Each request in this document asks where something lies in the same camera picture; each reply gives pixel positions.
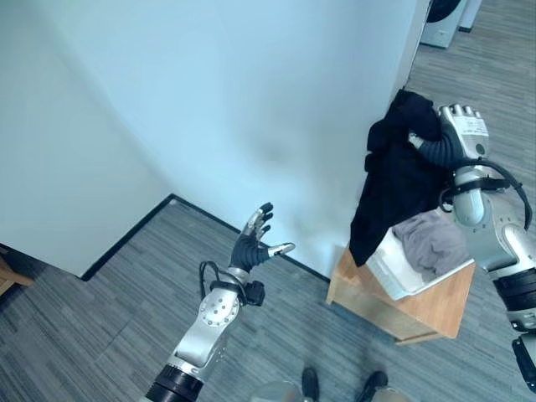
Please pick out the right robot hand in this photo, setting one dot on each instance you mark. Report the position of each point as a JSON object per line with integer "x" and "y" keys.
{"x": 467, "y": 134}

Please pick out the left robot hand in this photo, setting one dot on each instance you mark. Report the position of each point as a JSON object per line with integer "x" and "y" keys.
{"x": 248, "y": 251}

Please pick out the black garment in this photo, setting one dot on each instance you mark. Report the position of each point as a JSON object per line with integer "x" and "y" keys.
{"x": 398, "y": 180}

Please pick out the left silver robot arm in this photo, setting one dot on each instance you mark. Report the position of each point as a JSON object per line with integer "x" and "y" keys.
{"x": 209, "y": 322}

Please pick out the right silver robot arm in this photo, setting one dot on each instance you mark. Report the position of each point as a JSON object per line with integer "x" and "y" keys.
{"x": 508, "y": 251}

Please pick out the white plastic laundry basket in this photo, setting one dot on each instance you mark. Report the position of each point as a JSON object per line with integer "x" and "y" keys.
{"x": 402, "y": 276}

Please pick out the white washing machine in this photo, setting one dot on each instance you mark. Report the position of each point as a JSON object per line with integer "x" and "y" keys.
{"x": 439, "y": 25}

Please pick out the grey garment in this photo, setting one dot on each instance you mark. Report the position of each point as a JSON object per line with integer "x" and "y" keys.
{"x": 435, "y": 247}

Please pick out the white appliance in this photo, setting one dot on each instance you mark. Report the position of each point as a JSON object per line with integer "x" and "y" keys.
{"x": 471, "y": 14}

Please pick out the robot silver body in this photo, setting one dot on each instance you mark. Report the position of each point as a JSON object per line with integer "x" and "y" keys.
{"x": 276, "y": 393}

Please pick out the robot left dark foot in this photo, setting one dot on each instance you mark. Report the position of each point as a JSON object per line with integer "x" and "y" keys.
{"x": 310, "y": 383}

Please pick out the robot dark foot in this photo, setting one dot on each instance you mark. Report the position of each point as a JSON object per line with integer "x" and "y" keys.
{"x": 310, "y": 383}
{"x": 375, "y": 385}

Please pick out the wooden nightstand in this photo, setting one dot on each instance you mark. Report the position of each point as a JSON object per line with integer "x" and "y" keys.
{"x": 419, "y": 312}

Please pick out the robot right dark foot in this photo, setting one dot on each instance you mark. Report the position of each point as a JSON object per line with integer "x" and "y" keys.
{"x": 375, "y": 385}

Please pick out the wooden furniture piece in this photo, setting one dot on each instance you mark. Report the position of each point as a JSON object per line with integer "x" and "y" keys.
{"x": 10, "y": 272}

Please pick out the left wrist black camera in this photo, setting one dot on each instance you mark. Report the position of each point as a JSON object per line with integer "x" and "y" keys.
{"x": 255, "y": 294}

